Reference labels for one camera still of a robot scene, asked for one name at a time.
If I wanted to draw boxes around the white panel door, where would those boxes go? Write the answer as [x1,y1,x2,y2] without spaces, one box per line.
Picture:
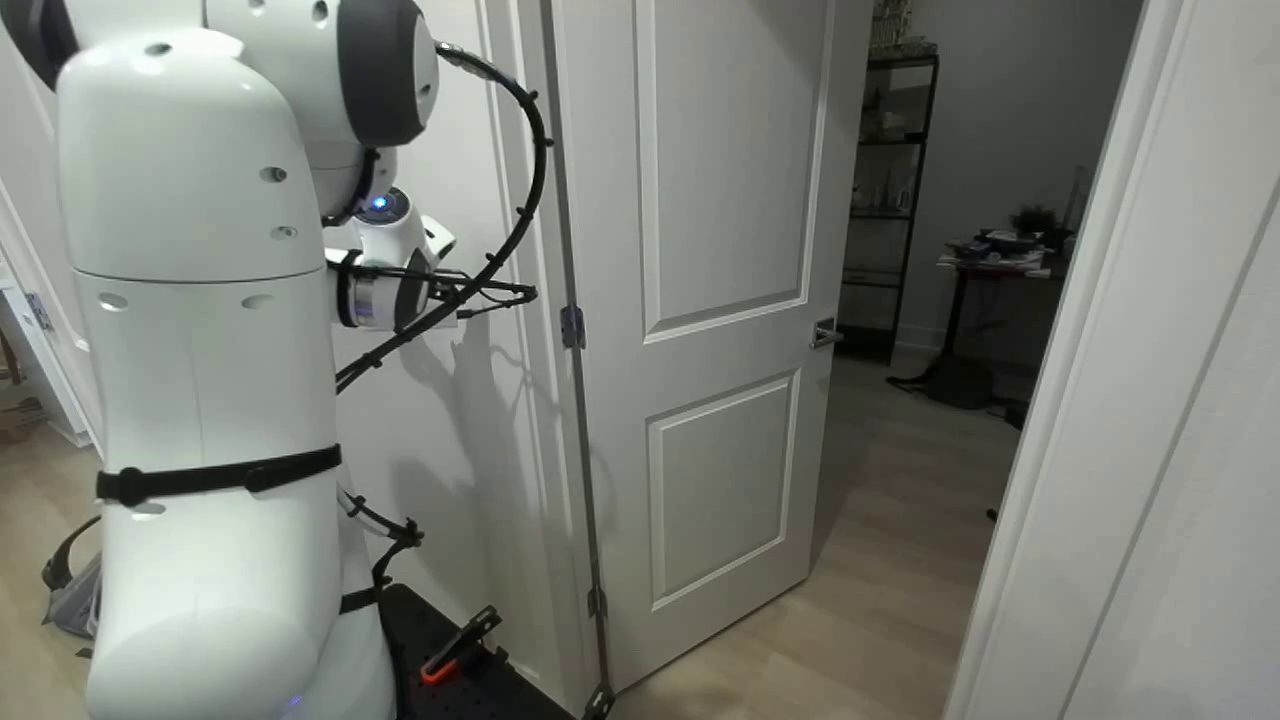
[540,0,881,696]

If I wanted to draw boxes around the black bag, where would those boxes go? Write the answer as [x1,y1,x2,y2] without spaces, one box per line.
[890,351,1033,432]

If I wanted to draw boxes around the black metal shelf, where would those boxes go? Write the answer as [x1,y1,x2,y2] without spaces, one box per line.
[838,42,945,369]

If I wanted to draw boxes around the orange black clamp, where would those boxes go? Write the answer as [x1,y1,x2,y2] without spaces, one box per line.
[416,599,509,691]

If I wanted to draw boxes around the black mounting table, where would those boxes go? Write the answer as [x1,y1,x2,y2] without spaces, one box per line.
[378,579,582,720]

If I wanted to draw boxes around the wooden desk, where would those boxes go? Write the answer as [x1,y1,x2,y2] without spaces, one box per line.
[934,243,1067,432]

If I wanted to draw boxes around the cluttered papers pile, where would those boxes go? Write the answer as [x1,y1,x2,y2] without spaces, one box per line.
[942,222,1062,279]

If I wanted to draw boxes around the yellowish decoration plant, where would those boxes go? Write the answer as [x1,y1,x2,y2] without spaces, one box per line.
[864,0,929,60]

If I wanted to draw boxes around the small green potted plant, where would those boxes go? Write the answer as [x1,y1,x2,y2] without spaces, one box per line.
[1005,198,1077,259]

